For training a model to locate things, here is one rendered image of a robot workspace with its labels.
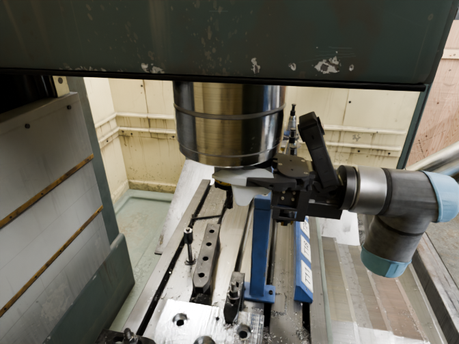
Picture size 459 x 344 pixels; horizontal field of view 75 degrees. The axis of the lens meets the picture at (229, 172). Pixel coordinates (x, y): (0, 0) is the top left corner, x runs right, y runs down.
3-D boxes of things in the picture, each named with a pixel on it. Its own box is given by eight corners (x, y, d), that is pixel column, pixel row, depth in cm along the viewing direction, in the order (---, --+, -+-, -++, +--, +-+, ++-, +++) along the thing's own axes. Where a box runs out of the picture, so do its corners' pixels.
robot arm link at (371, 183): (391, 183, 42) (373, 157, 49) (358, 179, 42) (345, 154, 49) (376, 224, 45) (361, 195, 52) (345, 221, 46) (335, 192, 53)
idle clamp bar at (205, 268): (221, 238, 102) (221, 223, 99) (209, 304, 80) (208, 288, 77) (206, 238, 103) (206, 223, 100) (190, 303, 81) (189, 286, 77)
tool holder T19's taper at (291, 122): (282, 132, 101) (284, 112, 98) (295, 132, 101) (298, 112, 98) (284, 136, 97) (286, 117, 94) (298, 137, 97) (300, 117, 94)
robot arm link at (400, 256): (395, 243, 59) (416, 198, 54) (408, 288, 50) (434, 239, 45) (354, 234, 61) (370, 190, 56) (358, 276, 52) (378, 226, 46)
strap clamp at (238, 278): (244, 300, 81) (245, 260, 74) (235, 348, 70) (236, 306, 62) (231, 298, 81) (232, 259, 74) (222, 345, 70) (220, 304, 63)
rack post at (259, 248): (275, 288, 84) (285, 201, 70) (274, 304, 80) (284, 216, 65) (240, 282, 86) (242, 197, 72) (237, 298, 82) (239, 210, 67)
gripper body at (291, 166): (266, 219, 47) (344, 228, 46) (274, 172, 43) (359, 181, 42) (267, 192, 54) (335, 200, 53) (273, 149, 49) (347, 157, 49)
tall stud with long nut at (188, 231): (196, 258, 95) (193, 226, 88) (193, 264, 92) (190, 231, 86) (187, 256, 95) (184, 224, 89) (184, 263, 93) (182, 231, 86)
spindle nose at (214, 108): (184, 126, 53) (179, 54, 47) (274, 126, 53) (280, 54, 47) (168, 170, 39) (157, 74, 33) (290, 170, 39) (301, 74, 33)
